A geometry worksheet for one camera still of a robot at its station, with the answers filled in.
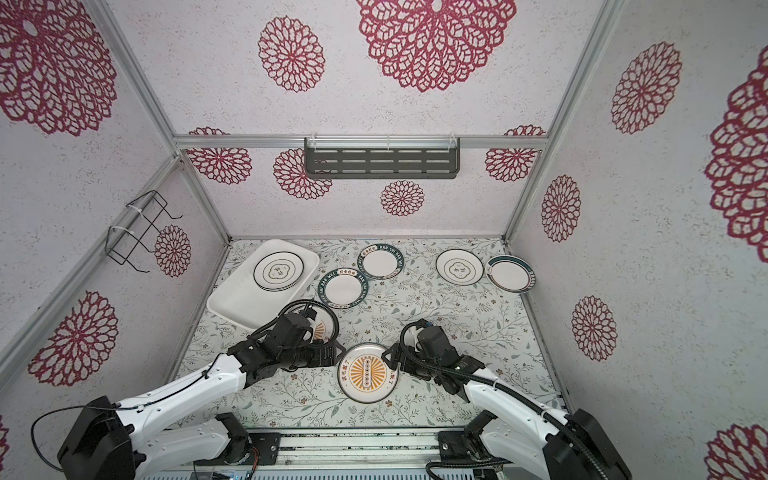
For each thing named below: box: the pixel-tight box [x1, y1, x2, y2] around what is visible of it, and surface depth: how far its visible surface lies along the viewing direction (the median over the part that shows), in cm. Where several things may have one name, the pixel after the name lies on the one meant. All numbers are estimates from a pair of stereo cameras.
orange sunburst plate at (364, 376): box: [337, 342, 400, 404], surface depth 87 cm
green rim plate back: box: [357, 243, 405, 280], surface depth 115 cm
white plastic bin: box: [207, 239, 320, 331], surface depth 108 cm
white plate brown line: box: [435, 248, 485, 286], surface depth 113 cm
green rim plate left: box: [317, 268, 369, 309], surface depth 108 cm
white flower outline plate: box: [253, 251, 305, 292], surface depth 111 cm
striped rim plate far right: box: [485, 254, 537, 293], surface depth 112 cm
